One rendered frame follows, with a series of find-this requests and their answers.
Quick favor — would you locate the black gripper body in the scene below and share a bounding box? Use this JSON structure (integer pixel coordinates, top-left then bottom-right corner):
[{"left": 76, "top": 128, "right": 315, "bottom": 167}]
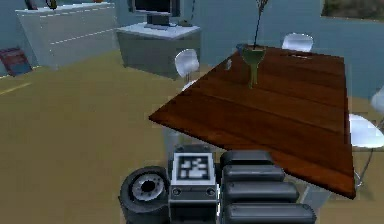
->
[{"left": 118, "top": 165, "right": 172, "bottom": 224}]

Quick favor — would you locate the white chair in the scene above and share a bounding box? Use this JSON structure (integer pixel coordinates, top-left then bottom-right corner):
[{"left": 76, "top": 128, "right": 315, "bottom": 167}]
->
[
  {"left": 370, "top": 87, "right": 384, "bottom": 116},
  {"left": 281, "top": 32, "right": 315, "bottom": 53},
  {"left": 348, "top": 113, "right": 384, "bottom": 191},
  {"left": 174, "top": 48, "right": 201, "bottom": 83}
]

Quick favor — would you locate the grey television stand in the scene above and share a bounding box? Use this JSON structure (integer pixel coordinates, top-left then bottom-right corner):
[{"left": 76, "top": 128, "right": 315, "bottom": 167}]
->
[{"left": 115, "top": 22, "right": 202, "bottom": 81}]

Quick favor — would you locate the brown wooden dining table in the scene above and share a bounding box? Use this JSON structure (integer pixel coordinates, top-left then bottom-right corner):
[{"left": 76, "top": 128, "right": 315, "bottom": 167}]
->
[{"left": 148, "top": 45, "right": 357, "bottom": 200}]

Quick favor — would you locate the green vase with twigs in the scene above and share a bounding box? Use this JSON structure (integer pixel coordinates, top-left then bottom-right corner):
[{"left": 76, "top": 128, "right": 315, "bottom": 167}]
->
[{"left": 240, "top": 0, "right": 270, "bottom": 90}]

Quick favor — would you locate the white chest of drawers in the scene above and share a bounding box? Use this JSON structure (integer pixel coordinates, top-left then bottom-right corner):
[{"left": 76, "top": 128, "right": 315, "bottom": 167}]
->
[{"left": 14, "top": 2, "right": 120, "bottom": 70}]

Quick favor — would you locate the black television set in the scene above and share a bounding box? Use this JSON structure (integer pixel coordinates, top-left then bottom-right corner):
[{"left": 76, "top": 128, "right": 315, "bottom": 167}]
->
[{"left": 130, "top": 0, "right": 182, "bottom": 31}]

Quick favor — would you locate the framed picture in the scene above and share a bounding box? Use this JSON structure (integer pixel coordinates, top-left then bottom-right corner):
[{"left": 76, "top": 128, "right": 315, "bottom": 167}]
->
[{"left": 321, "top": 0, "right": 384, "bottom": 23}]

